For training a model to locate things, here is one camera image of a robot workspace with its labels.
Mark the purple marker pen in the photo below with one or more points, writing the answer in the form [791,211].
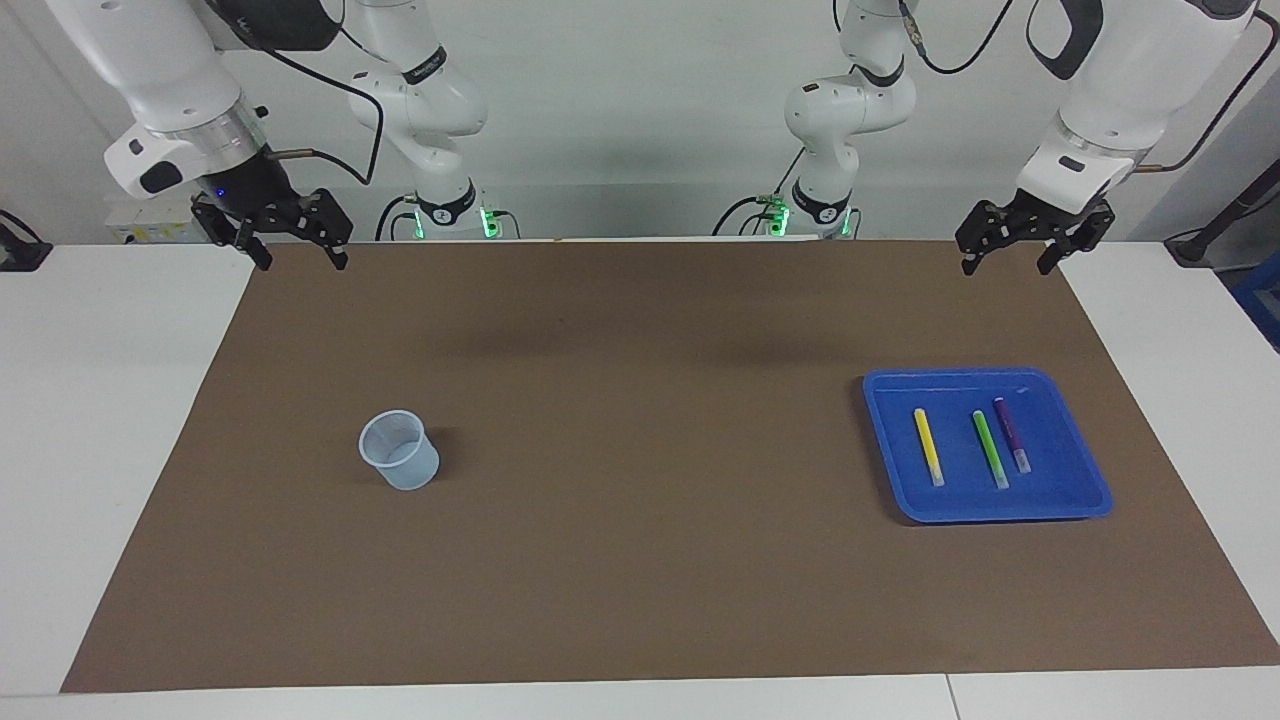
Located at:
[1008,425]

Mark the green marker pen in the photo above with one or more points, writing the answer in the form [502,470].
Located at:
[988,445]

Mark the black stand pole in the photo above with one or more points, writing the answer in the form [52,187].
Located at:
[1195,245]

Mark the blue crate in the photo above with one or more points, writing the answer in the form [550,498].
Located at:
[1262,300]

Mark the yellow marker pen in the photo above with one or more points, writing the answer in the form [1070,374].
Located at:
[927,440]

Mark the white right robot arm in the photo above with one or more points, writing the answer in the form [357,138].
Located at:
[150,60]

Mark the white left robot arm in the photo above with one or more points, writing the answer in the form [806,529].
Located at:
[1130,80]

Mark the brown table mat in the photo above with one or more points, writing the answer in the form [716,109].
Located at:
[640,560]

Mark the black clamp mount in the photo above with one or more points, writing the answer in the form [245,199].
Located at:
[20,255]

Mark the blue plastic tray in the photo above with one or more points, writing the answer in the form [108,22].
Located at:
[960,492]

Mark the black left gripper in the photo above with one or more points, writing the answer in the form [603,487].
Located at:
[1045,215]

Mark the white wall box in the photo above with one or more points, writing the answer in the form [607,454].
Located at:
[150,232]

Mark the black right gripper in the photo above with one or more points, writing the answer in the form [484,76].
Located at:
[260,190]

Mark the translucent plastic cup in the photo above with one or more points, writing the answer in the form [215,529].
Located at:
[410,470]

